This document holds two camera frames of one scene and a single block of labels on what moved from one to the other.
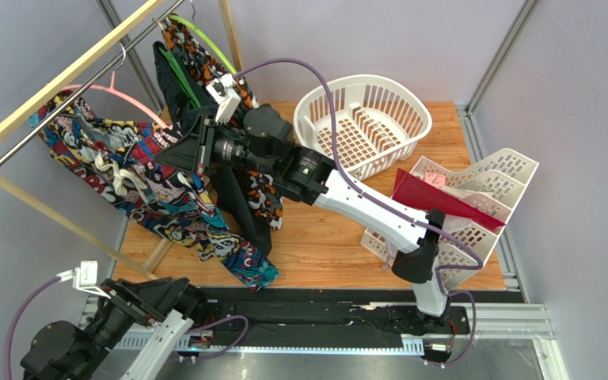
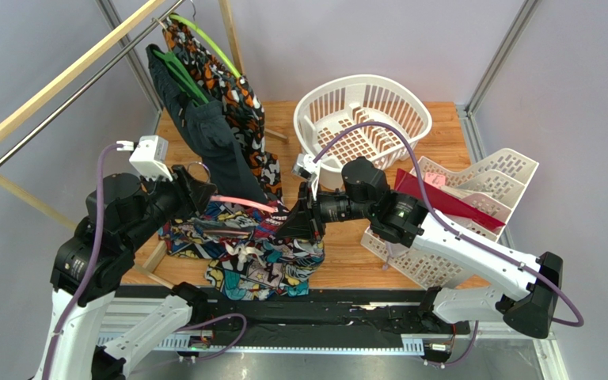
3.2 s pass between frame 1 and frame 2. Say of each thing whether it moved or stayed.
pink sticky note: stayed
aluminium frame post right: stayed
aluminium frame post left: stayed
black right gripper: moved
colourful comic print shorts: moved
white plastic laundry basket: stayed
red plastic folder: stayed
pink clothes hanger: moved
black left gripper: moved
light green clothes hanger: stayed
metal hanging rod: stayed
